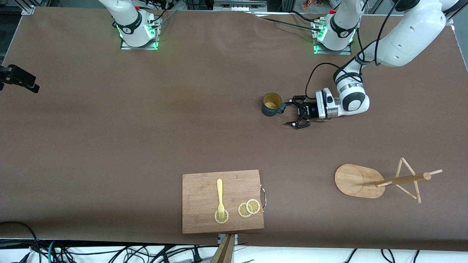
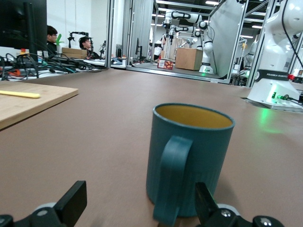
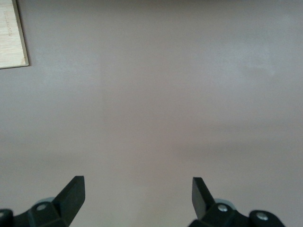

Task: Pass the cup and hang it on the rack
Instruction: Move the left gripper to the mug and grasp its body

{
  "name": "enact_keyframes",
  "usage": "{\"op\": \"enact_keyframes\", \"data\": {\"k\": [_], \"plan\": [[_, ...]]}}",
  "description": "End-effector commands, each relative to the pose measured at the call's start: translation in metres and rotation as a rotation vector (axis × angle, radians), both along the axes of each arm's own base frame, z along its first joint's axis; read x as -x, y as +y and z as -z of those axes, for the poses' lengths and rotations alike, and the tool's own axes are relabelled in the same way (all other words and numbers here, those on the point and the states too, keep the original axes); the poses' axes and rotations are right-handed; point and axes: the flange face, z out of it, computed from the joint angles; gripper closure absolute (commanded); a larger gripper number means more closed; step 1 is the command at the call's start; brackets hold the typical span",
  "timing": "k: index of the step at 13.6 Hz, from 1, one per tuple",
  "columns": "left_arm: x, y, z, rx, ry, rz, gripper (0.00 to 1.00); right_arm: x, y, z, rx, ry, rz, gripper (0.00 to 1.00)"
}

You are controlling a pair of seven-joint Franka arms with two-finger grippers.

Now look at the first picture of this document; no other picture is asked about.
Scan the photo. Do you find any grey power strip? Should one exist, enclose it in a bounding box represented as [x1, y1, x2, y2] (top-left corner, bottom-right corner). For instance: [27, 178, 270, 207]
[214, 0, 267, 11]

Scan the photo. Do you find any teal mug yellow inside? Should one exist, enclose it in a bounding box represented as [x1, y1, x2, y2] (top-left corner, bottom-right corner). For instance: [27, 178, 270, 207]
[261, 92, 287, 117]

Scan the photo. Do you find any wooden mug rack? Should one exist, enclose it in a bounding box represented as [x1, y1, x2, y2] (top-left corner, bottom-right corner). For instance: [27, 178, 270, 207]
[334, 157, 443, 204]

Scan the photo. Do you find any teal cable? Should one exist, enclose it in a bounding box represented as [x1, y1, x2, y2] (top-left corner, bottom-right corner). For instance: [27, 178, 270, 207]
[48, 240, 59, 263]

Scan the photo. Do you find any thick black cable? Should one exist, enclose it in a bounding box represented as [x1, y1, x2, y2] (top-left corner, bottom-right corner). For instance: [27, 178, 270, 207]
[0, 221, 41, 256]

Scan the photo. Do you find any aluminium frame profile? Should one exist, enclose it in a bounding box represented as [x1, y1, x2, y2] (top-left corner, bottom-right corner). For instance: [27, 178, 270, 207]
[21, 0, 50, 15]

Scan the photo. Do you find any wooden post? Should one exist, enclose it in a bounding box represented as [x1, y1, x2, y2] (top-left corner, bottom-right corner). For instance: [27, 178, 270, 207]
[210, 234, 235, 263]

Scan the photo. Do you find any metal post bracket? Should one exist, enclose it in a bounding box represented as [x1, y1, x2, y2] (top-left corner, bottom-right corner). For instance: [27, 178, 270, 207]
[217, 234, 238, 246]

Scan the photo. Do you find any metal base plate right arm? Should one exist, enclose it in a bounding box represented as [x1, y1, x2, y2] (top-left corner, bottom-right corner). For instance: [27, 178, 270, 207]
[120, 16, 160, 51]

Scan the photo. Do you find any wooden cutting board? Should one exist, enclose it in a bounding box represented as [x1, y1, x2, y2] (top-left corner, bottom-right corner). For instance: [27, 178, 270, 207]
[182, 169, 265, 234]

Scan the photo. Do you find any yellow plastic fork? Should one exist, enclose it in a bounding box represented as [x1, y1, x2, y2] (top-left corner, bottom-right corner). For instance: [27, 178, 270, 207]
[216, 178, 226, 221]

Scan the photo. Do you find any metal base plate left arm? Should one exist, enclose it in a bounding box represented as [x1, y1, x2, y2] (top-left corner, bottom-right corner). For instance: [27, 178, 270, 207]
[312, 20, 352, 56]

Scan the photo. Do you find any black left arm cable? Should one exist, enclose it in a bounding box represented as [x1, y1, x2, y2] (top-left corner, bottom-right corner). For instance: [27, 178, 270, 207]
[305, 0, 403, 106]

